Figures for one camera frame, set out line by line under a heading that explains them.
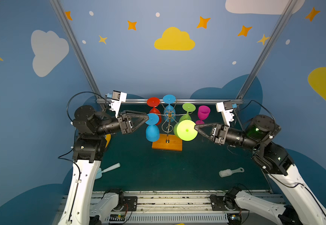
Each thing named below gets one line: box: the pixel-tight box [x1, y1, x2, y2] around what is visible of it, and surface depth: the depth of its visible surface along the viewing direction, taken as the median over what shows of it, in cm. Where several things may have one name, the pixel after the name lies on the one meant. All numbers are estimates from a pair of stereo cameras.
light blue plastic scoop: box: [95, 162, 121, 180], surface depth 87 cm
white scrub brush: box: [218, 167, 245, 178], surface depth 87 cm
